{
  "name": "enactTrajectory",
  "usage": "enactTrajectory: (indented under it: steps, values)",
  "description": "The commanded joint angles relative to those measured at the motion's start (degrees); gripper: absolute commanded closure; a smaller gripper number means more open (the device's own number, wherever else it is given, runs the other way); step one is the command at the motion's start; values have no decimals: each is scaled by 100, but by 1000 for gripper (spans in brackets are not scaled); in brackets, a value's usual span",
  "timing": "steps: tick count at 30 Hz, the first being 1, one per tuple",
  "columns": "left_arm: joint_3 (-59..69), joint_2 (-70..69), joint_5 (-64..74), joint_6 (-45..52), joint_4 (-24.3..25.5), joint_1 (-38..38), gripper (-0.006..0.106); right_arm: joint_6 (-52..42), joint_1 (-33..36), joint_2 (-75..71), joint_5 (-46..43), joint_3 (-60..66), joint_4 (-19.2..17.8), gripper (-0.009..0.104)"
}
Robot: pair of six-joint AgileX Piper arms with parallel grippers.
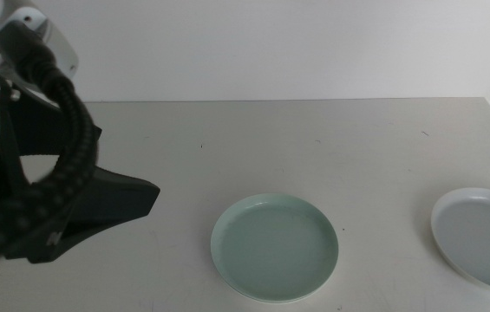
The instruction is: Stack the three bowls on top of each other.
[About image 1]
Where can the pale green shallow bowl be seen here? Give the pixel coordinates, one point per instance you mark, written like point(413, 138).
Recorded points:
point(275, 249)

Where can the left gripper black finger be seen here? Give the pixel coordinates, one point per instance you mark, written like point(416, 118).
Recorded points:
point(114, 199)

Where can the light grey shallow bowl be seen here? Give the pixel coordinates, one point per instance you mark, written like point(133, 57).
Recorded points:
point(483, 242)

